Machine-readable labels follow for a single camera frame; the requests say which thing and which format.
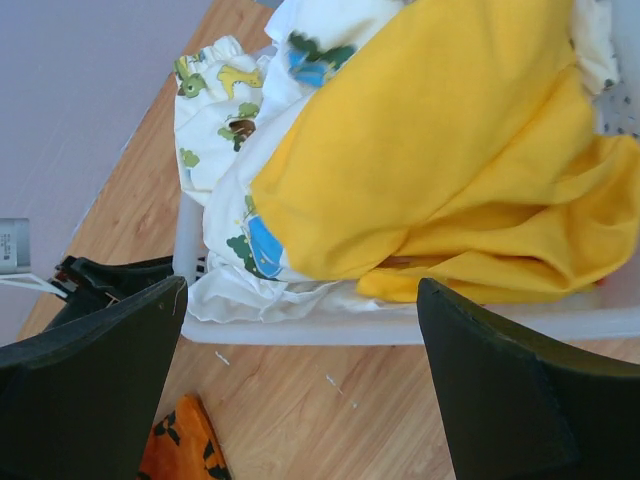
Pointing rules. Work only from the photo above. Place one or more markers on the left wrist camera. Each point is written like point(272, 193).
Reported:
point(15, 252)

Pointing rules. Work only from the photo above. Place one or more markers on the white cartoon print cloth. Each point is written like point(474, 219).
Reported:
point(232, 112)

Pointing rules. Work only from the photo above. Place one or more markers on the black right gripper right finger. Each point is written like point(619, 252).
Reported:
point(516, 404)

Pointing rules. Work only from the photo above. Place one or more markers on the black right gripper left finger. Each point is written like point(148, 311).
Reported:
point(78, 400)

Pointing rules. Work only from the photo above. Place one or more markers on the white plastic laundry basket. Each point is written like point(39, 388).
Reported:
point(604, 312)

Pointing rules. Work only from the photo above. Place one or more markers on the orange patterned pillowcase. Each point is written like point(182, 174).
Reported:
point(183, 445)

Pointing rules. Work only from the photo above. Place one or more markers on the yellow cloth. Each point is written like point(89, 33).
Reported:
point(458, 144)

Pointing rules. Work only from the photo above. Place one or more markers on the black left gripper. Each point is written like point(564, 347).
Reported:
point(91, 287)

